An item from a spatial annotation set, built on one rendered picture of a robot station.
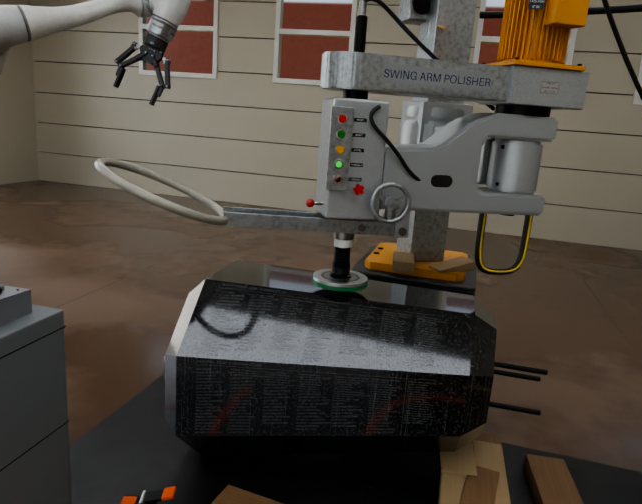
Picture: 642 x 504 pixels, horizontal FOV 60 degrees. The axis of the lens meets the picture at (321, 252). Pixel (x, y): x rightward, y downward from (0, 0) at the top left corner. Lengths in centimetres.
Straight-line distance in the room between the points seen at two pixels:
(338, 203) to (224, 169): 706
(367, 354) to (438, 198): 62
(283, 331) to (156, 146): 766
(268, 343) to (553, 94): 136
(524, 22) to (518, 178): 55
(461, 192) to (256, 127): 680
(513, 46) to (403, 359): 119
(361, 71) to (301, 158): 659
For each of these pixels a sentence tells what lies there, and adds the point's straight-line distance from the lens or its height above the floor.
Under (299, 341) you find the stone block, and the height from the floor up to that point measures 66.
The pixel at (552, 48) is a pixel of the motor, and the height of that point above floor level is 175.
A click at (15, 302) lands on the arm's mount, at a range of 189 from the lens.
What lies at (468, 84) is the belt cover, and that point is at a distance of 208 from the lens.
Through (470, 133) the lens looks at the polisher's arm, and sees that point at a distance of 210.
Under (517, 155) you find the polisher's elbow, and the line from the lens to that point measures 221.
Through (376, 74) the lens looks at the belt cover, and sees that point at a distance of 196.
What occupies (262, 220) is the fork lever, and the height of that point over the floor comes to 108.
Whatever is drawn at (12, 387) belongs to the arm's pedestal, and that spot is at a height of 63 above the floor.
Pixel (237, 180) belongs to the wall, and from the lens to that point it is 889.
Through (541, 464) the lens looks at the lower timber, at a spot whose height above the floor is 9.
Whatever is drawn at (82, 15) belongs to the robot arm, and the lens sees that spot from 197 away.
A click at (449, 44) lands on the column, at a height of 182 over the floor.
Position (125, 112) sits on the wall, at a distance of 979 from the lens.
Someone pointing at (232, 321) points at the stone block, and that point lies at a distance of 210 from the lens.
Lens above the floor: 146
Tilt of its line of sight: 14 degrees down
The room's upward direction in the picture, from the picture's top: 4 degrees clockwise
